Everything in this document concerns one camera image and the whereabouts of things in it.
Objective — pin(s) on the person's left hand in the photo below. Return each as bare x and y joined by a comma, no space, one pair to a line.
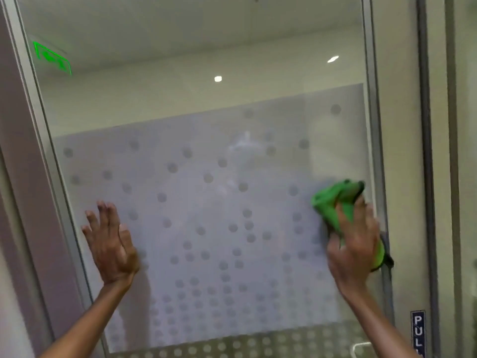
111,249

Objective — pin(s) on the person's right hand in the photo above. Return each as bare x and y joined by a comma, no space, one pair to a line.
354,253

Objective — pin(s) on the green microfibre cloth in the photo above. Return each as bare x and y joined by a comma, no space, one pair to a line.
328,205

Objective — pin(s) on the person's left forearm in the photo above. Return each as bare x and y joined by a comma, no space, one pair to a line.
89,320

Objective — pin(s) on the person's right forearm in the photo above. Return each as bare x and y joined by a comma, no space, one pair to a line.
376,324

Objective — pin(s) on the blue pull sign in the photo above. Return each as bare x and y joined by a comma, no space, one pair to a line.
418,331

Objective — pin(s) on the oval ceiling light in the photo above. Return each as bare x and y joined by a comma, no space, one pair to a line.
332,59

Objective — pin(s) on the green exit sign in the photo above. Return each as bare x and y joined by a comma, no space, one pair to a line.
52,57

